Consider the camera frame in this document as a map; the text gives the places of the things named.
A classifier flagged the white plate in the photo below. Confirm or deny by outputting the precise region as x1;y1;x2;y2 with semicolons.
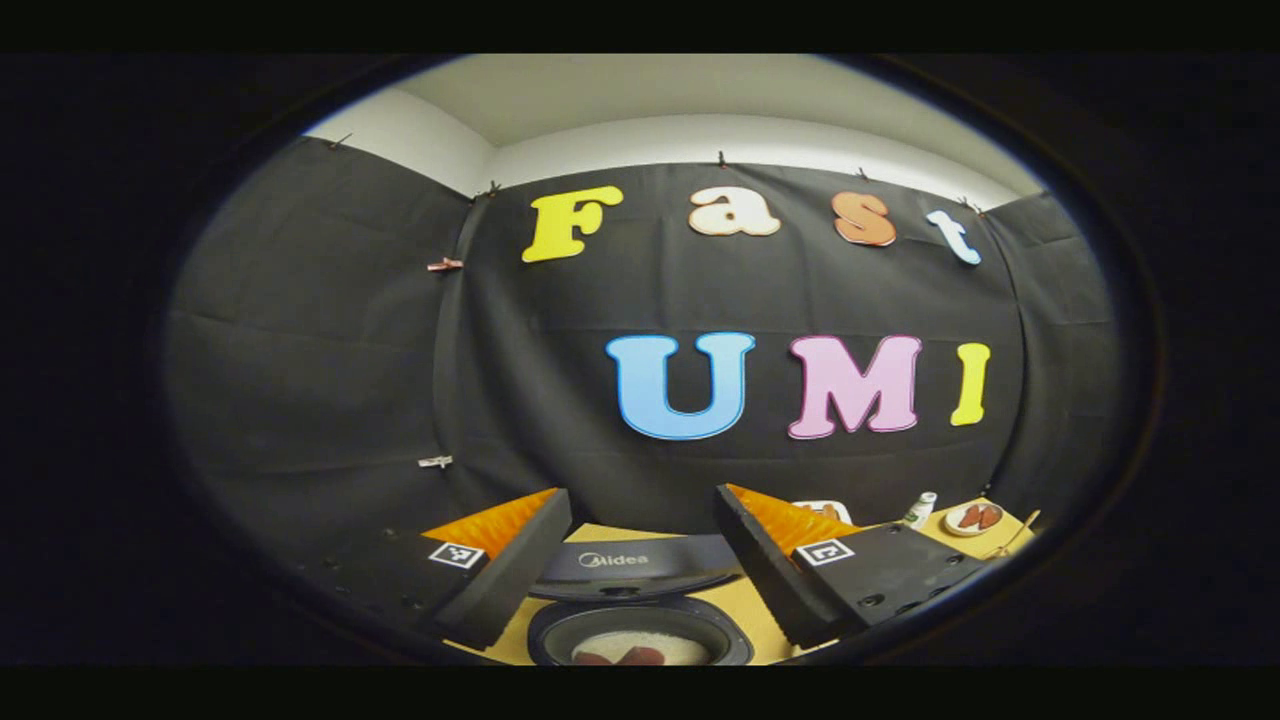
944;501;1004;538

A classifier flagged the wooden spoon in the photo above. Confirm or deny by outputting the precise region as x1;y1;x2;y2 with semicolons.
985;510;1041;559

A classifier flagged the black backdrop cloth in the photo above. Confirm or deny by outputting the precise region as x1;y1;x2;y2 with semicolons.
165;135;1121;591

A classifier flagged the dark blue rice cooker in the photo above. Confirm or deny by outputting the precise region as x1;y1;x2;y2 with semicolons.
527;533;754;666

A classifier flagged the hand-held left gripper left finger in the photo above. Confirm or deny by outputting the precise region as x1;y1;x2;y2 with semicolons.
300;487;574;651

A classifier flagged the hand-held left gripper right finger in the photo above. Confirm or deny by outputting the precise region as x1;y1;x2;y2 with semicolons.
714;484;991;649

